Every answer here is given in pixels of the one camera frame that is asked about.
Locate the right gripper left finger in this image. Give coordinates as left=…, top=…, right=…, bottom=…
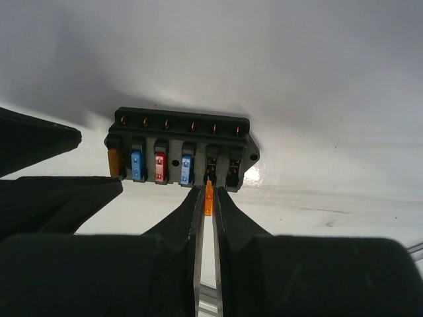
left=1, top=187, right=205, bottom=316

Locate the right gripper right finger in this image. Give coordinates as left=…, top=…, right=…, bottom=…
left=213, top=188, right=422, bottom=316

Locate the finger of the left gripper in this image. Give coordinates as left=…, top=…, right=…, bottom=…
left=1, top=108, right=81, bottom=176
left=1, top=176, right=123, bottom=240

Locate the orange blade fuse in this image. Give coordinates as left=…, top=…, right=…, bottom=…
left=204, top=180, right=214, bottom=217
left=108, top=148, right=121, bottom=178

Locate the black fuse box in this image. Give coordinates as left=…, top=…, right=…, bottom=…
left=104, top=107, right=260, bottom=192

